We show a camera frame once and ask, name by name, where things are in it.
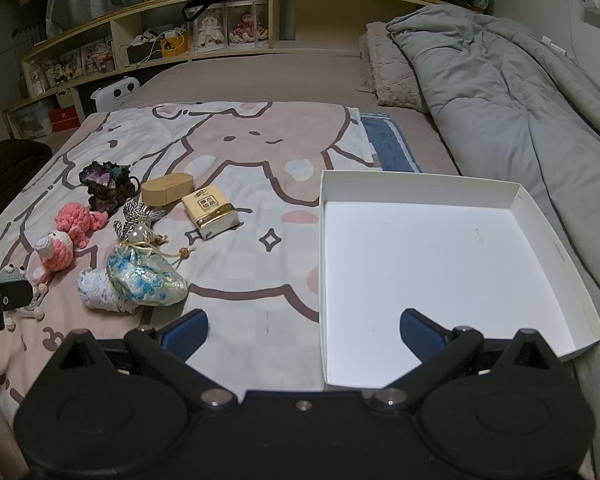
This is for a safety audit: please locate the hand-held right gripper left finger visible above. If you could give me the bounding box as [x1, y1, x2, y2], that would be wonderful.
[55, 309, 238, 408]

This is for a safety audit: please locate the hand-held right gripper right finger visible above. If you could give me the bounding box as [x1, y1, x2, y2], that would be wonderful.
[372, 308, 556, 411]

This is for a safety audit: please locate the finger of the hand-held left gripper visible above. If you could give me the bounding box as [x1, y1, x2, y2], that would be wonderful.
[0, 281, 34, 309]

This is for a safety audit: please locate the white cardboard box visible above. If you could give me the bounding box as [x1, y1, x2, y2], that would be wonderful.
[319, 170, 600, 391]

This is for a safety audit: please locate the pink crochet toy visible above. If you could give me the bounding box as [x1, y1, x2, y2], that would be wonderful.
[55, 202, 110, 250]

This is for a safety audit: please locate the yellow tissue pack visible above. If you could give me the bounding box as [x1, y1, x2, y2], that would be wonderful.
[181, 186, 241, 241]

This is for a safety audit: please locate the grey crochet toy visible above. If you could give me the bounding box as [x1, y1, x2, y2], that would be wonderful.
[0, 263, 46, 332]

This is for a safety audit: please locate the pink and white crochet doll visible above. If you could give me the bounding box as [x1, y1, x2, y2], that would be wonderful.
[29, 230, 76, 287]

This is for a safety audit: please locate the blue floral brocade pouch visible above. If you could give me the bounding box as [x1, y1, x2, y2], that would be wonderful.
[106, 241, 201, 307]

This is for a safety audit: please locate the white lace cloth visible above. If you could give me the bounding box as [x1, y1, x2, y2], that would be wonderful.
[76, 268, 138, 315]

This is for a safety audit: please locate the dark round chair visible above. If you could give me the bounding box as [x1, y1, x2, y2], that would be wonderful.
[0, 141, 54, 235]

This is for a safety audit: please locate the person's leg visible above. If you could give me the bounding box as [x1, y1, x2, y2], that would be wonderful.
[0, 400, 31, 480]

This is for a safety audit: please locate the oval wooden box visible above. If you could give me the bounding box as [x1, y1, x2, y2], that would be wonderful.
[141, 172, 193, 207]

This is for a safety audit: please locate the printed blanket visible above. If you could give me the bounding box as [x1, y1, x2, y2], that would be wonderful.
[0, 101, 381, 461]

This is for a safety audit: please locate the clear plastic storage box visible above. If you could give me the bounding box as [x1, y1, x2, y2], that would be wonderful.
[10, 101, 56, 141]

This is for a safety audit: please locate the red box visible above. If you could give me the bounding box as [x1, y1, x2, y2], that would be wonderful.
[48, 107, 79, 134]

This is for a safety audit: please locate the blue towel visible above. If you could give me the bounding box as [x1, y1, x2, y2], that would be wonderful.
[360, 112, 423, 173]

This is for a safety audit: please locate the white device with two holes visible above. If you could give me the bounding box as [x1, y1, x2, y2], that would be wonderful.
[90, 78, 141, 112]

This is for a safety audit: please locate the figure display box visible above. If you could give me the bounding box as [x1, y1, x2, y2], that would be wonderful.
[42, 52, 84, 87]
[80, 40, 116, 74]

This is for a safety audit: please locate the grey duvet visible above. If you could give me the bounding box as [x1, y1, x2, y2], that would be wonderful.
[385, 4, 600, 321]

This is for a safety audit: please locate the beige fluffy pillow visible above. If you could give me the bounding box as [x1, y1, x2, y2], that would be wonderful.
[358, 21, 429, 111]

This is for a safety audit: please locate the dark box on shelf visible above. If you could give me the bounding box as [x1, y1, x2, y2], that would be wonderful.
[126, 44, 157, 67]

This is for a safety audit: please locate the bed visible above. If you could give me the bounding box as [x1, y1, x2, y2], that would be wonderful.
[0, 50, 600, 480]

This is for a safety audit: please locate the yellow paper bag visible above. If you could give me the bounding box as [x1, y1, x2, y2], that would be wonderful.
[160, 34, 189, 57]

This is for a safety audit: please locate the doll in clear case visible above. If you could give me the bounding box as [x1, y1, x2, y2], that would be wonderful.
[226, 0, 270, 47]
[195, 4, 228, 52]

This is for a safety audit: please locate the wooden headboard shelf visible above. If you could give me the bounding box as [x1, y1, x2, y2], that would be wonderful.
[5, 0, 461, 113]

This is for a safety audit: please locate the black white striped cord ornament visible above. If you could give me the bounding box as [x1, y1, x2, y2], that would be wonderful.
[112, 200, 168, 246]

